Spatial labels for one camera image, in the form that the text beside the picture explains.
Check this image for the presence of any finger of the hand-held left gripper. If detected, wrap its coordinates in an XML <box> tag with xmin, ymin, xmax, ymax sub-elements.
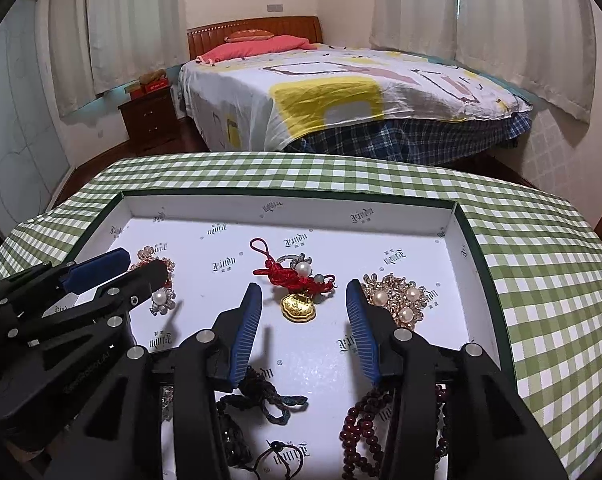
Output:
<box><xmin>11</xmin><ymin>249</ymin><xmax>132</xmax><ymax>306</ymax></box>
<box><xmin>41</xmin><ymin>259</ymin><xmax>169</xmax><ymax>341</ymax></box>

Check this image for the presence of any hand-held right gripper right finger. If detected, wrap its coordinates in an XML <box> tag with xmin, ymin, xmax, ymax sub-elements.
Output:
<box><xmin>343</xmin><ymin>280</ymin><xmax>568</xmax><ymax>480</ymax></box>

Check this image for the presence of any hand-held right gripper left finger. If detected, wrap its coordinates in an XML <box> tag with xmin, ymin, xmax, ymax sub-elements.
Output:
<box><xmin>46</xmin><ymin>282</ymin><xmax>263</xmax><ymax>480</ymax></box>

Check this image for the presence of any silver pearl flower brooch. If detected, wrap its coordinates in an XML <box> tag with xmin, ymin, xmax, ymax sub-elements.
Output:
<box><xmin>150</xmin><ymin>287</ymin><xmax>177</xmax><ymax>315</ymax></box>

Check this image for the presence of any small rose gold brooch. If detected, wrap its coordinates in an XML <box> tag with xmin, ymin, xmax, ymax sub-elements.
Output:
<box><xmin>130</xmin><ymin>245</ymin><xmax>177</xmax><ymax>288</ymax></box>

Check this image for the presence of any large rose gold pearl brooch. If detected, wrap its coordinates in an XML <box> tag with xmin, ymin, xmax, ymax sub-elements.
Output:
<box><xmin>360</xmin><ymin>272</ymin><xmax>428</xmax><ymax>331</ymax></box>

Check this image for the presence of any gold charm with red knot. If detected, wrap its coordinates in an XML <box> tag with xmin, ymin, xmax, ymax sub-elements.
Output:
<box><xmin>249</xmin><ymin>238</ymin><xmax>339</xmax><ymax>321</ymax></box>

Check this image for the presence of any silver pearl ring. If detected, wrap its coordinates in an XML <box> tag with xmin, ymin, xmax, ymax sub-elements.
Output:
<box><xmin>276</xmin><ymin>254</ymin><xmax>313</xmax><ymax>278</ymax></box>

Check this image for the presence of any dark braided cord bracelet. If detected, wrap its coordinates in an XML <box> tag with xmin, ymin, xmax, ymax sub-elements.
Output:
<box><xmin>216</xmin><ymin>366</ymin><xmax>308</xmax><ymax>428</ymax></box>

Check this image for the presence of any green box with white lining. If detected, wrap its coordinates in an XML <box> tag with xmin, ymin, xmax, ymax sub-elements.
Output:
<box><xmin>63</xmin><ymin>187</ymin><xmax>519</xmax><ymax>480</ymax></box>

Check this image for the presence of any silver chain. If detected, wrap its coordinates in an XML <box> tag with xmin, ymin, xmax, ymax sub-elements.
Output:
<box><xmin>158</xmin><ymin>387</ymin><xmax>176</xmax><ymax>423</ymax></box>

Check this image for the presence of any frosted glass sliding door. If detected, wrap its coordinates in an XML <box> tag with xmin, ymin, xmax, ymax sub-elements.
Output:
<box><xmin>0</xmin><ymin>0</ymin><xmax>72</xmax><ymax>241</ymax></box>

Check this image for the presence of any dark wooden nightstand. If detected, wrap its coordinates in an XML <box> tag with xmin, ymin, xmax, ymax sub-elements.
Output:
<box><xmin>118</xmin><ymin>85</ymin><xmax>182</xmax><ymax>157</ymax></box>

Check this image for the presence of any green checkered tablecloth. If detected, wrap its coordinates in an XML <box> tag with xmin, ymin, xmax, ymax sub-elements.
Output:
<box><xmin>0</xmin><ymin>152</ymin><xmax>602</xmax><ymax>480</ymax></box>

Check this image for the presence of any red gift box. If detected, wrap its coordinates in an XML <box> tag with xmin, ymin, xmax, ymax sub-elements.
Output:
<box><xmin>140</xmin><ymin>71</ymin><xmax>172</xmax><ymax>96</ymax></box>

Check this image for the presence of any blue plaid blanket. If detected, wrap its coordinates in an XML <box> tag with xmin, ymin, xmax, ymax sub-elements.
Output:
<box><xmin>286</xmin><ymin>112</ymin><xmax>532</xmax><ymax>166</ymax></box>

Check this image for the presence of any narrow white curtain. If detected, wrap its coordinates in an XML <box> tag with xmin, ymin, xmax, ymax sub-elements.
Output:
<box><xmin>368</xmin><ymin>0</ymin><xmax>459</xmax><ymax>63</ymax></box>
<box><xmin>48</xmin><ymin>0</ymin><xmax>96</xmax><ymax>116</ymax></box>

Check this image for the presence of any white patterned bedsheet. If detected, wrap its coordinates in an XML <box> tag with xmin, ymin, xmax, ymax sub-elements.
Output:
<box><xmin>178</xmin><ymin>46</ymin><xmax>532</xmax><ymax>153</ymax></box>

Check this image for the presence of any wide white curtain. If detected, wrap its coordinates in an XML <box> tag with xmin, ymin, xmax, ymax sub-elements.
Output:
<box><xmin>454</xmin><ymin>0</ymin><xmax>597</xmax><ymax>123</ymax></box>
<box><xmin>83</xmin><ymin>0</ymin><xmax>188</xmax><ymax>98</ymax></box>

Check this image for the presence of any wooden headboard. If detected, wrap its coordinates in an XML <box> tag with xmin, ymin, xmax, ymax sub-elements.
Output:
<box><xmin>187</xmin><ymin>16</ymin><xmax>324</xmax><ymax>61</ymax></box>

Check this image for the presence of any pink pillow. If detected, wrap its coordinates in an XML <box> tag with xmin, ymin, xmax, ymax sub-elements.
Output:
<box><xmin>197</xmin><ymin>35</ymin><xmax>318</xmax><ymax>66</ymax></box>

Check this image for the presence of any dark red bead bracelet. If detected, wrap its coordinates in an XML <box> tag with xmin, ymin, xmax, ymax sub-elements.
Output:
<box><xmin>340</xmin><ymin>384</ymin><xmax>452</xmax><ymax>480</ymax></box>

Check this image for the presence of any black bead bracelet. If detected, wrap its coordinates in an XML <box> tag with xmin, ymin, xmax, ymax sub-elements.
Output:
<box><xmin>215</xmin><ymin>400</ymin><xmax>247</xmax><ymax>480</ymax></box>

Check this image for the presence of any thin black cord bracelet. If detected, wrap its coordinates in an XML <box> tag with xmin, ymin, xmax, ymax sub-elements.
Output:
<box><xmin>253</xmin><ymin>439</ymin><xmax>316</xmax><ymax>480</ymax></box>

